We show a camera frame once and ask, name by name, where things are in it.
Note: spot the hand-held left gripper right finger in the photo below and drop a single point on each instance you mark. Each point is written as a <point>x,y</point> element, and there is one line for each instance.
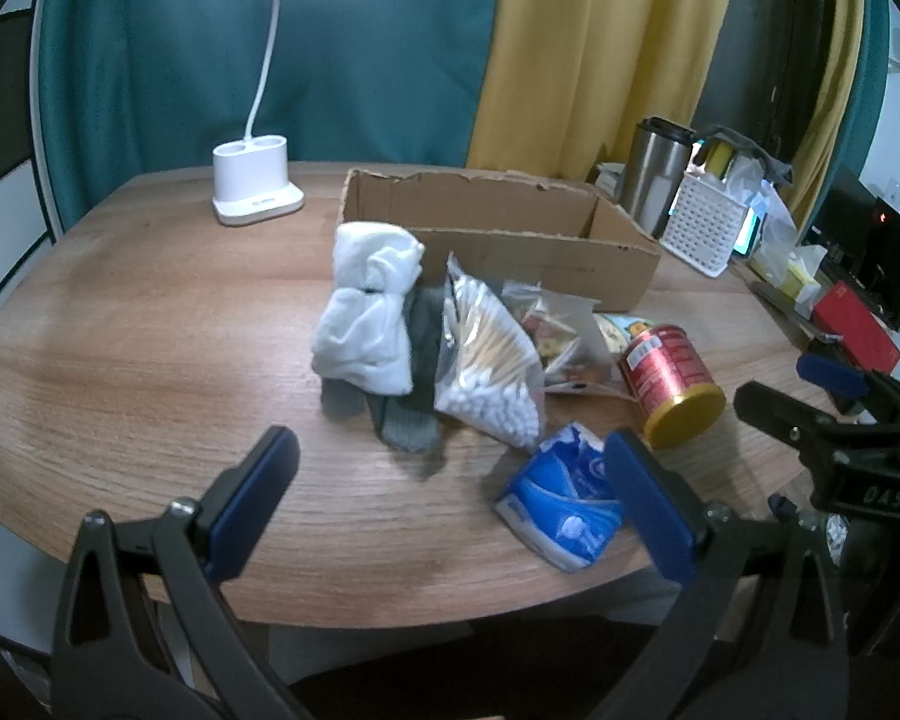
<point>649,506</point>

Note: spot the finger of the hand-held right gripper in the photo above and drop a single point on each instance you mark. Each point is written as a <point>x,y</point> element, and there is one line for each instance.
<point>832,373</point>
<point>776,406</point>

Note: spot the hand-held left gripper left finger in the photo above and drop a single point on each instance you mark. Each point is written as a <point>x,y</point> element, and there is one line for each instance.
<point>247,514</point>

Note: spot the blue tissue packet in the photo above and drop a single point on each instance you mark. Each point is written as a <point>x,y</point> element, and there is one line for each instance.
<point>562,495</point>

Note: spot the red can yellow lid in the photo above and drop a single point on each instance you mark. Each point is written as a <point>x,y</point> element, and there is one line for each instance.
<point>667,382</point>

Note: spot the clear zip snack bag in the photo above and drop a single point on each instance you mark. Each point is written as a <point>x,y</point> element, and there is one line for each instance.
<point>566,337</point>

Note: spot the grey socks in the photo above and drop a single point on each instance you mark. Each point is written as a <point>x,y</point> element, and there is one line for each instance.
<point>412,420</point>

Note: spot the cotton swab bag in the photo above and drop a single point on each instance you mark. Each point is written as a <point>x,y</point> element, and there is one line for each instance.
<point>487,367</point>

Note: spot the white socks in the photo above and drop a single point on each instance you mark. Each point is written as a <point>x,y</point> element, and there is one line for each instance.
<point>364,315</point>

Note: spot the cardboard box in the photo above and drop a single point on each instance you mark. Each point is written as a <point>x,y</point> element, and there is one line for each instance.
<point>540,255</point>

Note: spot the red box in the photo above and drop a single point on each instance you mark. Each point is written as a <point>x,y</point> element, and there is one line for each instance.
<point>859,322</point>

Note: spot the dark flat strip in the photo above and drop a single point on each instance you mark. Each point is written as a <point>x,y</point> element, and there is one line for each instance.
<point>784,307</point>

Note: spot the yellow box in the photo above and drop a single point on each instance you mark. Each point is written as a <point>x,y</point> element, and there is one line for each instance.
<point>795,277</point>

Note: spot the black monitor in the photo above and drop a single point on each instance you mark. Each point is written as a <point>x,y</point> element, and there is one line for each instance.
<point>885,255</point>

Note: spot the phone with lit screen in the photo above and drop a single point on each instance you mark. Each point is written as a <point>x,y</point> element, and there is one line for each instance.
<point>748,232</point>

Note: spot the clear plastic bag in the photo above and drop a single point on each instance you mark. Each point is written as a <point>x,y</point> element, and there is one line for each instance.
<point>769,217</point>

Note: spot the white perforated basket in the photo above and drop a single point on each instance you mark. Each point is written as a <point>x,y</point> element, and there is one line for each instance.
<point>701,225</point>

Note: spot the yellow sponge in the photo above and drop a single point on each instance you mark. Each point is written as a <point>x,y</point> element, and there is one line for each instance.
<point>718,157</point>

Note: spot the steel tumbler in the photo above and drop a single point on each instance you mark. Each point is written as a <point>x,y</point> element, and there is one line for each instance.
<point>649,180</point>

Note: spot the teal curtain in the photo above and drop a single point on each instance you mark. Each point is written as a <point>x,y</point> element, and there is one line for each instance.
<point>870,105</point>
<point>195,52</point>

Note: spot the small white box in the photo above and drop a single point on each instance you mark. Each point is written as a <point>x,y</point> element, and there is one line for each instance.
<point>607,178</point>

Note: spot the white desk lamp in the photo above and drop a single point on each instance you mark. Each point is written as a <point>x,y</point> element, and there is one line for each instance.
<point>259,187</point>

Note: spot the yellow curtain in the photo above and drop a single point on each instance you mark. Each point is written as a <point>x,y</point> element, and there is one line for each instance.
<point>592,52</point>

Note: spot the white wall socket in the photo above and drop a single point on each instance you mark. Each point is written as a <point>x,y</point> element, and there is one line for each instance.
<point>897,191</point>

